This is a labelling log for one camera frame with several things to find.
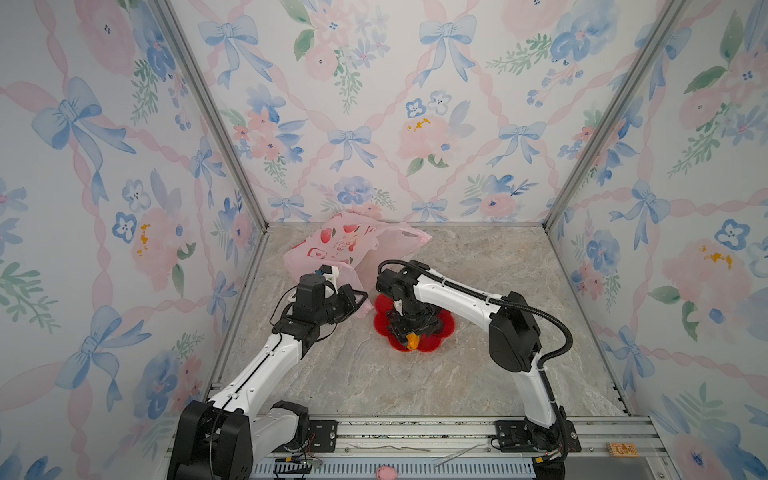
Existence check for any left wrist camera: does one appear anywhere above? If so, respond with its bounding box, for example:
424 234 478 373
316 265 340 284

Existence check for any corner aluminium post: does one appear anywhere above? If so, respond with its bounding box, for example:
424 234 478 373
542 0 689 234
148 0 268 234

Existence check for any aluminium front rail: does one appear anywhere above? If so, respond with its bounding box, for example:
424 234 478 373
152 413 682 480

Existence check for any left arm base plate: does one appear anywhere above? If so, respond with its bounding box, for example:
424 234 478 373
303 420 339 453

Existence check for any small wooden tag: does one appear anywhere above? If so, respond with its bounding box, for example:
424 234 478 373
607 442 640 458

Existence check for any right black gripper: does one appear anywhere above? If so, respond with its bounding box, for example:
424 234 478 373
387 308 435 349

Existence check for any pink small object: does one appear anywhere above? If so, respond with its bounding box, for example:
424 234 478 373
376 466 398 480

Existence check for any red flower-shaped plate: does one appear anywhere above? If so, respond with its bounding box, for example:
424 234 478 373
374 295 456 353

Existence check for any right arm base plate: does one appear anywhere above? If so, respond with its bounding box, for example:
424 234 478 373
493 420 582 455

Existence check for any pink plastic bag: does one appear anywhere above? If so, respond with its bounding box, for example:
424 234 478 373
283 212 431 292

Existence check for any left corner aluminium post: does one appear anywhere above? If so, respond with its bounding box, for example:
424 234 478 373
148 0 268 234

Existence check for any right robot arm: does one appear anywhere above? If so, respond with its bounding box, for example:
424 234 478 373
375 260 573 458

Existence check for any right corner aluminium post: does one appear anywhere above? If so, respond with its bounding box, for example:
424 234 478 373
542 0 689 234

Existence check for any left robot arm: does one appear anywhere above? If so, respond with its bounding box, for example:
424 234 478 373
167 265 368 479

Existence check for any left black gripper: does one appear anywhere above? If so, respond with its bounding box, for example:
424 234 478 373
314 285 367 328

